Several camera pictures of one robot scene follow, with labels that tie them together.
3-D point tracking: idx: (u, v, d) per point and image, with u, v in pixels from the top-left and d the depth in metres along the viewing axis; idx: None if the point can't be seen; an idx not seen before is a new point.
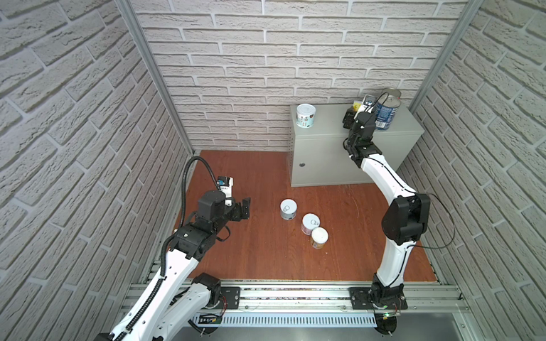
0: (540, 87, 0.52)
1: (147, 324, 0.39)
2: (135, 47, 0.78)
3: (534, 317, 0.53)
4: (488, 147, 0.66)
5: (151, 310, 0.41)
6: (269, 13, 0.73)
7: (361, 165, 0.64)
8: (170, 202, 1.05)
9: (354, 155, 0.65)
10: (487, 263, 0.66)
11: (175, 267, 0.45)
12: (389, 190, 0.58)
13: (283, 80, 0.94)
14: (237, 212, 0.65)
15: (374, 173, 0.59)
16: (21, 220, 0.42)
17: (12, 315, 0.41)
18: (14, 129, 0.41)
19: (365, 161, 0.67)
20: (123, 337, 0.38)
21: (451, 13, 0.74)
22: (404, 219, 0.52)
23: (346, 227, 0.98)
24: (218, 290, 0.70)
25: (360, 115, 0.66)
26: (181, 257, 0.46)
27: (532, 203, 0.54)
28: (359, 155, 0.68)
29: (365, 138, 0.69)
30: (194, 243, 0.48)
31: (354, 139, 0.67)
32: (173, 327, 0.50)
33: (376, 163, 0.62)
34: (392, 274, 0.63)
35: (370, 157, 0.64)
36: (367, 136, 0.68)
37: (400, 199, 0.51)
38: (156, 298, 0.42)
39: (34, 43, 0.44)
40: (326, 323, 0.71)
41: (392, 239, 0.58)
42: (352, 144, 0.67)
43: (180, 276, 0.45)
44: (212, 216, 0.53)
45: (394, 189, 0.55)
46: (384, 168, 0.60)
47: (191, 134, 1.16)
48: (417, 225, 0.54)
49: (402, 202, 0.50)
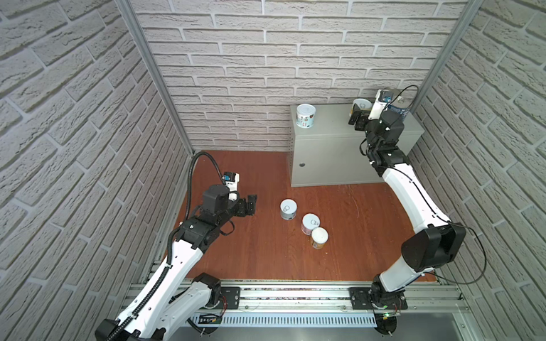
0: (540, 87, 0.52)
1: (153, 310, 0.40)
2: (135, 47, 0.78)
3: (534, 317, 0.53)
4: (488, 147, 0.66)
5: (157, 297, 0.41)
6: (269, 14, 0.73)
7: (383, 175, 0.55)
8: (170, 202, 1.05)
9: (376, 163, 0.58)
10: (487, 263, 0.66)
11: (180, 256, 0.46)
12: (417, 216, 0.49)
13: (283, 80, 0.94)
14: (242, 207, 0.66)
15: (399, 188, 0.54)
16: (21, 221, 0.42)
17: (12, 315, 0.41)
18: (14, 130, 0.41)
19: (390, 170, 0.55)
20: (129, 322, 0.38)
21: (451, 13, 0.74)
22: (432, 251, 0.44)
23: (346, 227, 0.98)
24: (218, 290, 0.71)
25: (384, 115, 0.55)
26: (185, 248, 0.47)
27: (531, 203, 0.55)
28: (381, 163, 0.57)
29: (388, 141, 0.57)
30: (197, 235, 0.49)
31: (376, 143, 0.61)
32: (176, 320, 0.50)
33: (402, 177, 0.52)
34: (394, 283, 0.62)
35: (397, 168, 0.54)
36: (392, 138, 0.57)
37: (430, 229, 0.44)
38: (162, 285, 0.42)
39: (35, 43, 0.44)
40: (326, 323, 0.71)
41: (411, 266, 0.52)
42: (373, 148, 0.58)
43: (185, 266, 0.46)
44: (215, 208, 0.54)
45: (424, 214, 0.47)
46: (412, 184, 0.51)
47: (191, 135, 1.16)
48: (444, 256, 0.47)
49: (433, 234, 0.43)
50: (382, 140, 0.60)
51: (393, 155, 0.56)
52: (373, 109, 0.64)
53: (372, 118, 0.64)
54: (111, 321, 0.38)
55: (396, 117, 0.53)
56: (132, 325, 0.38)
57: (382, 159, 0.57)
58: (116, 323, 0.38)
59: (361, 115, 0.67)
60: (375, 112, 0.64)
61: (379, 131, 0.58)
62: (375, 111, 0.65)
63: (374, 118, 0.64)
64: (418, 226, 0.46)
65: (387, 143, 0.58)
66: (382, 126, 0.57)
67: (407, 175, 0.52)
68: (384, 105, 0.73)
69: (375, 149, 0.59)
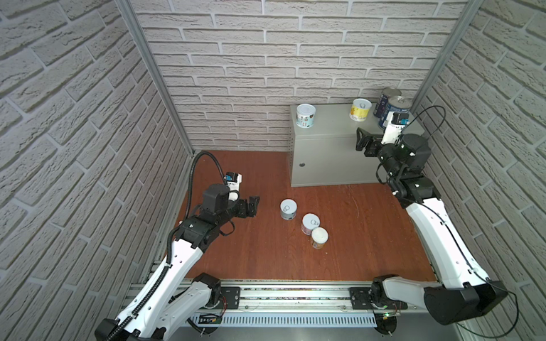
0: (540, 87, 0.52)
1: (153, 310, 0.40)
2: (135, 47, 0.78)
3: (534, 317, 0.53)
4: (488, 147, 0.66)
5: (157, 297, 0.41)
6: (269, 13, 0.73)
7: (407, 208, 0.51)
8: (170, 201, 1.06)
9: (401, 192, 0.50)
10: (487, 263, 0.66)
11: (180, 256, 0.46)
12: (450, 266, 0.42)
13: (283, 80, 0.94)
14: (243, 207, 0.65)
15: (426, 229, 0.47)
16: (21, 221, 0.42)
17: (13, 315, 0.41)
18: (14, 129, 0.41)
19: (418, 204, 0.48)
20: (129, 321, 0.38)
21: (450, 13, 0.74)
22: (465, 312, 0.38)
23: (346, 227, 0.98)
24: (218, 290, 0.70)
25: (407, 140, 0.48)
26: (186, 247, 0.47)
27: (531, 203, 0.55)
28: (407, 192, 0.49)
29: (412, 168, 0.49)
30: (197, 235, 0.49)
31: (400, 170, 0.53)
32: (175, 320, 0.50)
33: (433, 217, 0.45)
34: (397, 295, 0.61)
35: (425, 203, 0.46)
36: (416, 165, 0.49)
37: (466, 290, 0.38)
38: (162, 285, 0.42)
39: (34, 43, 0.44)
40: (326, 323, 0.71)
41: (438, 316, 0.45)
42: (397, 176, 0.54)
43: (185, 266, 0.46)
44: (216, 207, 0.54)
45: (458, 266, 0.40)
46: (444, 226, 0.44)
47: (191, 135, 1.16)
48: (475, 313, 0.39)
49: (469, 296, 0.37)
50: (407, 166, 0.52)
51: (421, 185, 0.48)
52: (387, 132, 0.58)
53: (384, 143, 0.58)
54: (111, 320, 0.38)
55: (421, 142, 0.47)
56: (133, 325, 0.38)
57: (407, 188, 0.49)
58: (116, 323, 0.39)
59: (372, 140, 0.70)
60: (389, 136, 0.58)
61: (402, 156, 0.51)
62: (387, 135, 0.58)
63: (387, 143, 0.57)
64: (450, 280, 0.42)
65: (412, 170, 0.50)
66: (407, 151, 0.49)
67: (437, 215, 0.45)
68: (399, 128, 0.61)
69: (399, 176, 0.51)
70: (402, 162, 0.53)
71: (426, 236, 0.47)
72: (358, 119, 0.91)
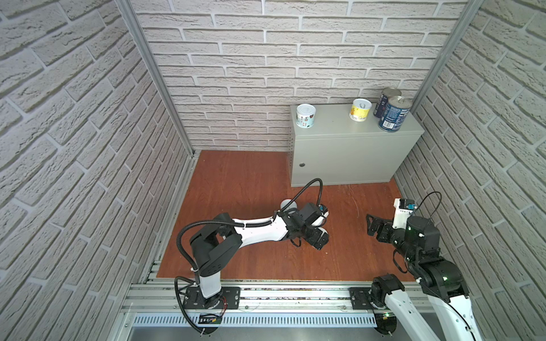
0: (540, 87, 0.52)
1: (252, 234, 0.50)
2: (135, 47, 0.78)
3: (534, 317, 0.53)
4: (488, 147, 0.66)
5: (259, 231, 0.52)
6: (269, 14, 0.73)
7: (427, 294, 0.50)
8: (170, 201, 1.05)
9: (426, 281, 0.46)
10: (487, 263, 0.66)
11: (278, 226, 0.58)
12: None
13: (283, 80, 0.94)
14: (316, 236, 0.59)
15: (445, 324, 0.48)
16: (22, 220, 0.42)
17: (12, 315, 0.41)
18: (14, 129, 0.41)
19: (446, 303, 0.44)
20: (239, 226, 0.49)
21: (450, 13, 0.74)
22: None
23: (346, 228, 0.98)
24: (215, 301, 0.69)
25: (413, 221, 0.50)
26: (285, 225, 0.60)
27: (532, 203, 0.54)
28: (432, 280, 0.45)
29: (428, 251, 0.48)
30: (289, 224, 0.61)
31: (417, 253, 0.51)
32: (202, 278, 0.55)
33: (458, 320, 0.43)
34: (391, 304, 0.64)
35: (452, 303, 0.43)
36: (431, 246, 0.48)
37: None
38: (263, 229, 0.54)
39: (34, 43, 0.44)
40: (326, 323, 0.71)
41: None
42: (414, 262, 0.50)
43: (274, 232, 0.58)
44: (308, 218, 0.68)
45: None
46: (468, 332, 0.42)
47: (191, 135, 1.16)
48: None
49: None
50: (421, 249, 0.51)
51: (446, 273, 0.45)
52: (396, 214, 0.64)
53: (397, 226, 0.60)
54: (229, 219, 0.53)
55: (428, 222, 0.49)
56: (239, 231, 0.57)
57: (431, 275, 0.46)
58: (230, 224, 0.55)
59: (384, 226, 0.61)
60: (399, 218, 0.61)
61: (413, 239, 0.51)
62: (397, 217, 0.61)
63: (399, 226, 0.59)
64: None
65: (429, 253, 0.49)
66: (415, 233, 0.50)
67: (463, 320, 0.42)
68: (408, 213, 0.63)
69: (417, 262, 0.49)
70: (416, 246, 0.52)
71: (443, 322, 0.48)
72: (359, 119, 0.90)
